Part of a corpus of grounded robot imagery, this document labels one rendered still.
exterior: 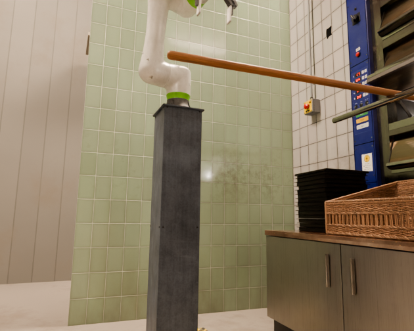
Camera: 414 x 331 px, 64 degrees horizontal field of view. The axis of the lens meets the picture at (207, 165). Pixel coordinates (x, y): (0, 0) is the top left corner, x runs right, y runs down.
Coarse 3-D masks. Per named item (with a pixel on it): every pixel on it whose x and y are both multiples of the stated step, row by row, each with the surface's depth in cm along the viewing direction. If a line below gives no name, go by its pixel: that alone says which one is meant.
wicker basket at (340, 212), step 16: (368, 192) 164; (384, 192) 168; (400, 192) 168; (336, 208) 149; (352, 208) 140; (368, 208) 132; (384, 208) 124; (400, 208) 118; (336, 224) 148; (352, 224) 140; (368, 224) 131; (384, 224) 166; (400, 224) 163
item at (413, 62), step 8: (400, 64) 162; (408, 64) 158; (384, 72) 170; (392, 72) 167; (400, 72) 166; (408, 72) 164; (368, 80) 180; (376, 80) 176; (384, 80) 175; (392, 80) 174; (400, 80) 172; (408, 80) 171; (384, 88) 183; (392, 88) 181; (400, 88) 180
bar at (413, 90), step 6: (408, 90) 132; (390, 96) 140; (396, 96) 136; (402, 96) 134; (408, 96) 133; (378, 102) 145; (384, 102) 142; (390, 102) 140; (360, 108) 154; (366, 108) 151; (372, 108) 149; (342, 114) 166; (348, 114) 161; (354, 114) 158; (336, 120) 169; (342, 120) 167
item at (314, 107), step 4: (308, 100) 240; (312, 100) 237; (316, 100) 238; (308, 104) 240; (312, 104) 236; (316, 104) 237; (308, 108) 240; (312, 108) 236; (316, 108) 237; (304, 112) 244; (308, 112) 240; (312, 112) 238; (316, 112) 238
